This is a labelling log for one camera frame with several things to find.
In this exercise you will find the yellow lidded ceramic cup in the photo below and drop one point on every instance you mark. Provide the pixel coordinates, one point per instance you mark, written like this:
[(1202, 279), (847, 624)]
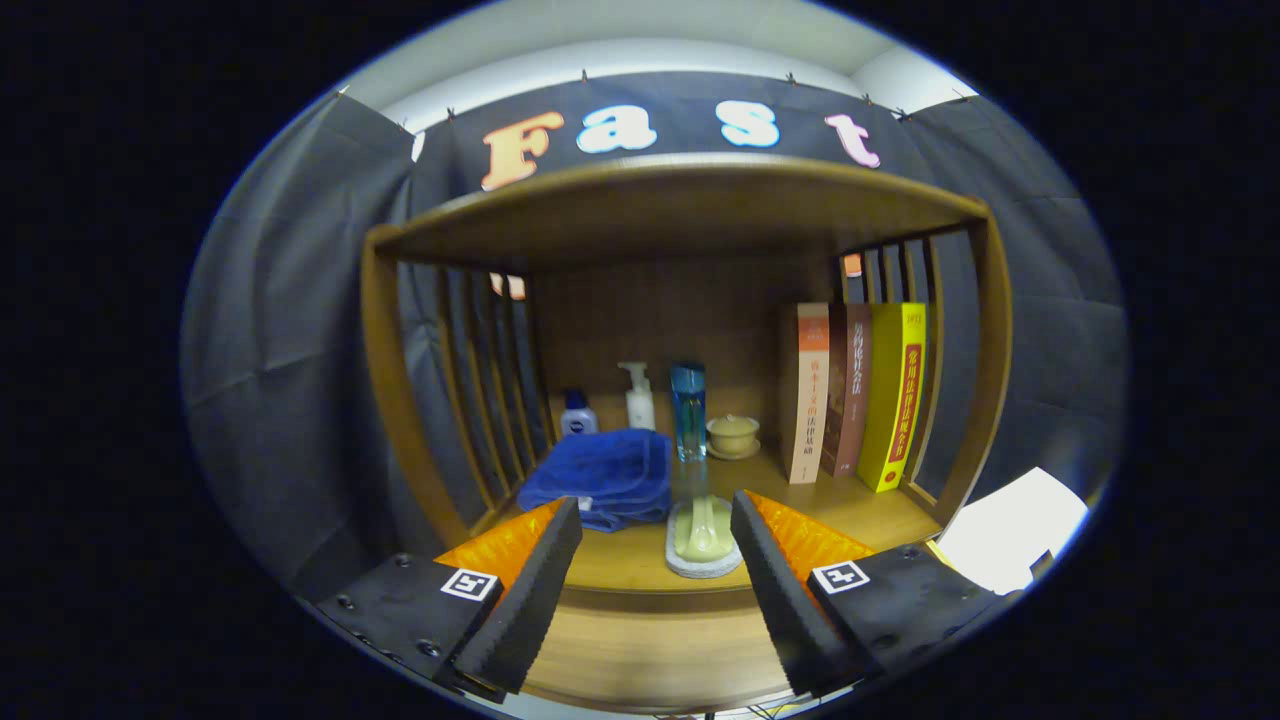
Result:
[(733, 436)]

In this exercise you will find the orange and white book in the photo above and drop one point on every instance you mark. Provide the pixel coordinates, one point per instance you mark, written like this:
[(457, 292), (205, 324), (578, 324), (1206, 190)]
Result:
[(805, 400)]

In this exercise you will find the black backdrop cloth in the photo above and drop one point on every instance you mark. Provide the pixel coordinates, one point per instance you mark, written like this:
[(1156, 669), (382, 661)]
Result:
[(280, 330)]

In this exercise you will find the brown book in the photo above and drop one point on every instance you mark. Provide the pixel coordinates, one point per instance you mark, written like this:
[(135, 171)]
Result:
[(850, 390)]

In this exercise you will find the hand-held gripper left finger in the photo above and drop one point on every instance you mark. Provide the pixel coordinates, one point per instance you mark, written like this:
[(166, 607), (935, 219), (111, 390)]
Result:
[(530, 600)]

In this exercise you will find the green scrub brush white pad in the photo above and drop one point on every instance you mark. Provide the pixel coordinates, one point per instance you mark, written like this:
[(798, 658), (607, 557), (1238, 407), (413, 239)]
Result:
[(703, 530)]

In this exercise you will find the small white blue-capped bottle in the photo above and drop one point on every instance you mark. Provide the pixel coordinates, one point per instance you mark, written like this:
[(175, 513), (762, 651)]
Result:
[(578, 412)]

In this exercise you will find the wooden countertop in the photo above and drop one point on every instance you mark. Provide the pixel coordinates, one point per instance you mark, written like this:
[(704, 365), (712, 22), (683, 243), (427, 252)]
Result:
[(640, 560)]

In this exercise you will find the blue folded towel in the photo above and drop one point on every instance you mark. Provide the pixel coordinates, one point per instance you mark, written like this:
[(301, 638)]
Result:
[(600, 475)]

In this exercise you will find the white pump bottle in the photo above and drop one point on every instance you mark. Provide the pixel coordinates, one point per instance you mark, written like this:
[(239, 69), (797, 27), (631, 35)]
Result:
[(640, 400)]

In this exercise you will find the white table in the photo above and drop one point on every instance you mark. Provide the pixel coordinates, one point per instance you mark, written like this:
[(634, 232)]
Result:
[(1010, 530)]

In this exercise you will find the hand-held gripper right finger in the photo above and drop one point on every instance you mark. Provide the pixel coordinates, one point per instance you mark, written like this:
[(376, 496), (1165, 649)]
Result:
[(790, 610)]

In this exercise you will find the wooden cabinet with shelf frame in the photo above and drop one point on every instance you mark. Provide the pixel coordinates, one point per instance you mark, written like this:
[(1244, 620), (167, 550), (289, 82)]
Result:
[(680, 210)]

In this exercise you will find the blue glass bottle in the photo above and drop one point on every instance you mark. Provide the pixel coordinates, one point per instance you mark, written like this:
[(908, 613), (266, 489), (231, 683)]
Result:
[(688, 420)]

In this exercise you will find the yellow book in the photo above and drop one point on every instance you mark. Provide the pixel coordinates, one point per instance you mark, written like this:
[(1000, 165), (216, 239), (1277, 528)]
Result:
[(895, 400)]

